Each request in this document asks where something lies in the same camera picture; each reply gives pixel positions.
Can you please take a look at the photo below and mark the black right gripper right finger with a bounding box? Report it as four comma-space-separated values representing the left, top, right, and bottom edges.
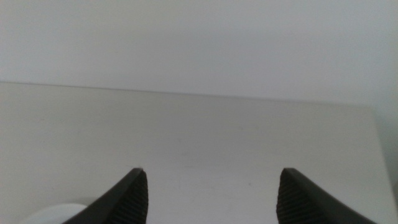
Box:
275, 167, 379, 224

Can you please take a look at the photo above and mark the white shallow bowl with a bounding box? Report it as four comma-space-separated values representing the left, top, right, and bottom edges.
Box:
18, 203, 88, 224

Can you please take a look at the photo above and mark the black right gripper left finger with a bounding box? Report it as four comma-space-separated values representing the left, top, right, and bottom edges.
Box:
62, 167, 149, 224

